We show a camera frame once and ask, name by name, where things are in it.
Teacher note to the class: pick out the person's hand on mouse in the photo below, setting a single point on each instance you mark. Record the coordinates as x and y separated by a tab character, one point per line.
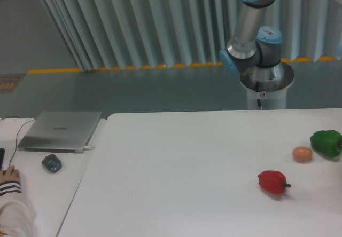
11	174

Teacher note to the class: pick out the silver closed laptop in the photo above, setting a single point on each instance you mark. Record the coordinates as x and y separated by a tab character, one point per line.
60	131

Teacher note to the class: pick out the brown egg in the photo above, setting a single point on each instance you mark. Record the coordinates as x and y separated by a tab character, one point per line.
302	154

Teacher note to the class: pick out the green bell pepper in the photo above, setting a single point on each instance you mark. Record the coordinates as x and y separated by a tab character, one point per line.
327	142

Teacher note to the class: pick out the black phone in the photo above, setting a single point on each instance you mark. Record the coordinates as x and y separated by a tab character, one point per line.
2	153

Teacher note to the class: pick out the cream striped sleeve forearm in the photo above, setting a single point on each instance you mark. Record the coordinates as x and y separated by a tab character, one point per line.
16	216

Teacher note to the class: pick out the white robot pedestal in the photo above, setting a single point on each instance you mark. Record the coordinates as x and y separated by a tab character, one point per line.
266	88

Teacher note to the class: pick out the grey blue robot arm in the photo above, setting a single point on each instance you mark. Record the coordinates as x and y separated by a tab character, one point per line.
243	50

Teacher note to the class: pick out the white folding partition screen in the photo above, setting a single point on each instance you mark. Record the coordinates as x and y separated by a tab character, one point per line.
133	34

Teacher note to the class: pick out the red bell pepper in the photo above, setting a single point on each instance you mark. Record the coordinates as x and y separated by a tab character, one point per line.
273	182

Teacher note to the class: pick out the dark blue small tray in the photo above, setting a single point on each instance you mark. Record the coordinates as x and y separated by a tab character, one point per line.
52	163

